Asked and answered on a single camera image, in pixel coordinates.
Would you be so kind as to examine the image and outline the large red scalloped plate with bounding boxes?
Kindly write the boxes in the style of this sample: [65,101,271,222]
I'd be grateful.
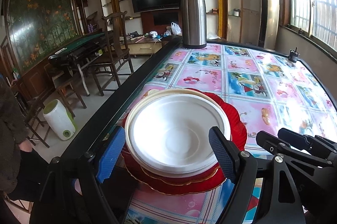
[122,88,247,196]

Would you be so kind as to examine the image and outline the large white paper bowl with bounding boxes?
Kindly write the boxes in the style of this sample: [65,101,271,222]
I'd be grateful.
[124,95,231,177]

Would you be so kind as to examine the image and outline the small red scalloped plate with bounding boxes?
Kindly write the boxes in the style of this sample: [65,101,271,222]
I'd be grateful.
[121,151,226,186]

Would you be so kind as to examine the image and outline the large cream plastic bowl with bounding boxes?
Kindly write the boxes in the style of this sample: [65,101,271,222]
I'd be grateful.
[128,88,215,117]

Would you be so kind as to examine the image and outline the white green plastic appliance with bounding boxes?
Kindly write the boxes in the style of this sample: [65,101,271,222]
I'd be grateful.
[43,99,76,141]

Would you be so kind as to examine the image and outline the small black motor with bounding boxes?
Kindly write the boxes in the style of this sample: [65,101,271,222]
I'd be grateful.
[288,48,299,63]

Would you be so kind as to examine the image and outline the green mahjong table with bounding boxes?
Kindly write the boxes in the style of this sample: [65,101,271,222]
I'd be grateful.
[49,30,106,96]

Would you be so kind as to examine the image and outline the dark wooden chair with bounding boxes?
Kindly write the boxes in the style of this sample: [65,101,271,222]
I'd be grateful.
[88,11,134,96]

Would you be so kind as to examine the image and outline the white plastic bag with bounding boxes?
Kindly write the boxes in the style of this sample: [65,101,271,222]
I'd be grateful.
[170,22,182,35]

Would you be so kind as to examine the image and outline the stainless steel thermos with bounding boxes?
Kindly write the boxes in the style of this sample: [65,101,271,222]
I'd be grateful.
[181,0,207,49]

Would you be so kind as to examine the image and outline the standing air conditioner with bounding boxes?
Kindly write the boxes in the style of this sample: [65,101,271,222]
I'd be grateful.
[258,0,280,49]

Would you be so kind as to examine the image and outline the low wooden tv cabinet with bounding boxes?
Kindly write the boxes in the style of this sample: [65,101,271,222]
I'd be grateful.
[127,37,166,57]

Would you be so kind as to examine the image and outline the floral wall painting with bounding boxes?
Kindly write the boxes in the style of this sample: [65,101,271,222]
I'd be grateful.
[4,0,79,73]

